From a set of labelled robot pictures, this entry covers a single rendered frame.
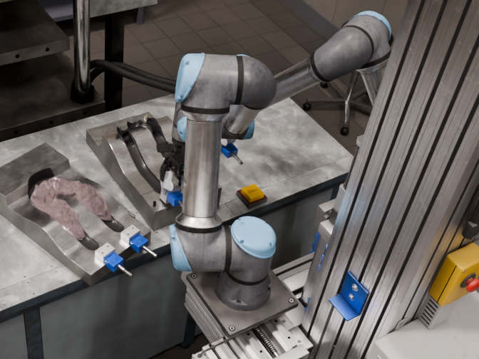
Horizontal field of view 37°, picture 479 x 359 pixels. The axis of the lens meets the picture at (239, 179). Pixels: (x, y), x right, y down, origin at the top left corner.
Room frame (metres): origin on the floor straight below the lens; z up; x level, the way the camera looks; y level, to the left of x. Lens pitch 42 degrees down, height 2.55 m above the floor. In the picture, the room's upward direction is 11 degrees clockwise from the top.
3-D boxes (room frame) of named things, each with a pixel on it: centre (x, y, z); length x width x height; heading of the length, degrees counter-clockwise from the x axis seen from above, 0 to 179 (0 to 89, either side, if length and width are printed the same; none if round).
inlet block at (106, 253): (1.39, 0.32, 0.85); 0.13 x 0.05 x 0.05; 59
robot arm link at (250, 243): (1.24, -0.05, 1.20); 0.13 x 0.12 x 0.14; 104
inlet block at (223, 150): (1.92, 0.05, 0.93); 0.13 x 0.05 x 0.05; 42
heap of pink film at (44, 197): (1.58, 0.52, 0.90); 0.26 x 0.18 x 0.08; 59
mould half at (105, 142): (1.87, 0.32, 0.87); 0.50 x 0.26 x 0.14; 42
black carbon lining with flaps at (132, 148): (1.86, 0.31, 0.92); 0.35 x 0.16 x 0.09; 42
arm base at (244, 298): (1.24, -0.06, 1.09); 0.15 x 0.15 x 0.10
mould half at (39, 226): (1.57, 0.53, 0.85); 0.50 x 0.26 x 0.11; 59
